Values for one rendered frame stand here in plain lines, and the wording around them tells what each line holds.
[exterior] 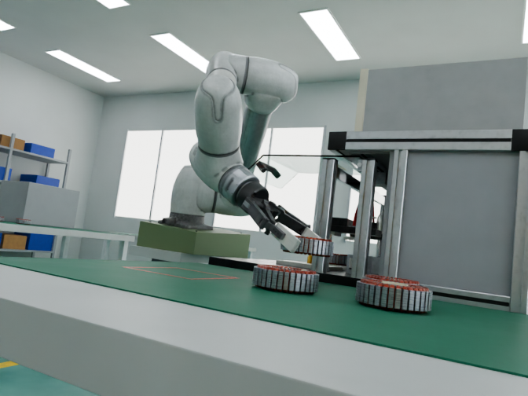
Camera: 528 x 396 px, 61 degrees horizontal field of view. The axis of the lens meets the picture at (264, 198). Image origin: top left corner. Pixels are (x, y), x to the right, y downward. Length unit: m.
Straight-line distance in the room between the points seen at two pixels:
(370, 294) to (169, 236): 1.30
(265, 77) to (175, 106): 6.71
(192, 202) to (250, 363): 1.65
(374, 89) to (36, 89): 7.77
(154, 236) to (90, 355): 1.58
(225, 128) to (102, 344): 0.72
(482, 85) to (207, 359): 1.02
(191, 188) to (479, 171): 1.23
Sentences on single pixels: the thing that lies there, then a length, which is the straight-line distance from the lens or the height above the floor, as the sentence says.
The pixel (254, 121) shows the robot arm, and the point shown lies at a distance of 1.68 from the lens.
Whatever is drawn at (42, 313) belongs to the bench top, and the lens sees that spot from 0.42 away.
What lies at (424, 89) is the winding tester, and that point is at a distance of 1.22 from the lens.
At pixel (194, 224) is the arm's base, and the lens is 1.93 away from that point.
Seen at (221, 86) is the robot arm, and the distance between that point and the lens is 1.00.
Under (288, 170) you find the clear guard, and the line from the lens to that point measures 1.39.
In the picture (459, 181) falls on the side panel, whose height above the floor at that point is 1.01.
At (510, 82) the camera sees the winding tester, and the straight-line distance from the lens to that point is 1.20.
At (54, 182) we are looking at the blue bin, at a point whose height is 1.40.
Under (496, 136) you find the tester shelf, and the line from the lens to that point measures 1.05.
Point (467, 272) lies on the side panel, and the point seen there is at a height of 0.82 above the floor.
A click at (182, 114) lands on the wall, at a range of 8.08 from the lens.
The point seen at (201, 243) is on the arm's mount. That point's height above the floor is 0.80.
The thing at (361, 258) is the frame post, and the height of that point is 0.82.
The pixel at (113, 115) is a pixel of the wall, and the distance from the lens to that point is 9.25.
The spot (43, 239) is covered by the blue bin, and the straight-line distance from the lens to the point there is 8.10.
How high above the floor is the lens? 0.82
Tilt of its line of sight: 6 degrees up
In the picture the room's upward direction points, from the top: 7 degrees clockwise
